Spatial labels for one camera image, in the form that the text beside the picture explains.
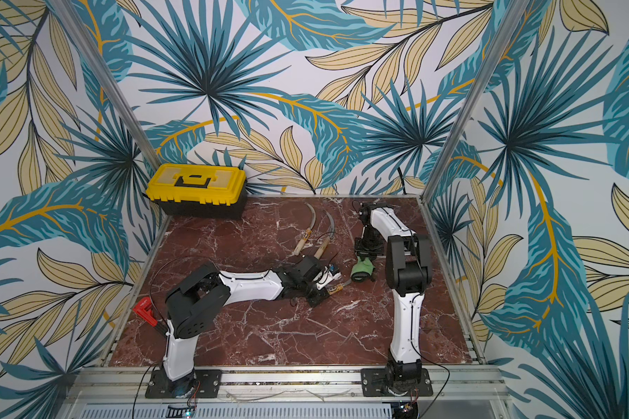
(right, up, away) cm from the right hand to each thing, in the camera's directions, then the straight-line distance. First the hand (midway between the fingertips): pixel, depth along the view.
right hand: (366, 260), depth 98 cm
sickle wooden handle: (-13, -9, -8) cm, 17 cm away
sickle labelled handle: (-23, +9, +6) cm, 25 cm away
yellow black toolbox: (-61, +26, 0) cm, 67 cm away
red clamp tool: (-75, -14, -12) cm, 77 cm away
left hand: (-16, -11, -8) cm, 21 cm away
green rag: (-2, -1, -7) cm, 7 cm away
